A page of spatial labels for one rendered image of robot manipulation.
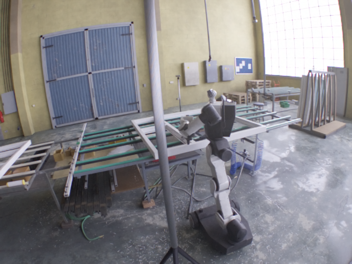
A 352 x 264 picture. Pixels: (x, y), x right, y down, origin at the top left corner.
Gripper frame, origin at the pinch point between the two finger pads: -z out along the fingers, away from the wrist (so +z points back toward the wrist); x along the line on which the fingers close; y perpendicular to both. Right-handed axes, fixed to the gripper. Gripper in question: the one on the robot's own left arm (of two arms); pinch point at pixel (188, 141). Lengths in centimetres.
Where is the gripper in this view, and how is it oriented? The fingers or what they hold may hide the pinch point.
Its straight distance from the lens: 192.3
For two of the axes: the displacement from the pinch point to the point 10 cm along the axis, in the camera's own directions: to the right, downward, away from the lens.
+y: -9.3, 1.8, -3.3
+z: -0.8, -9.5, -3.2
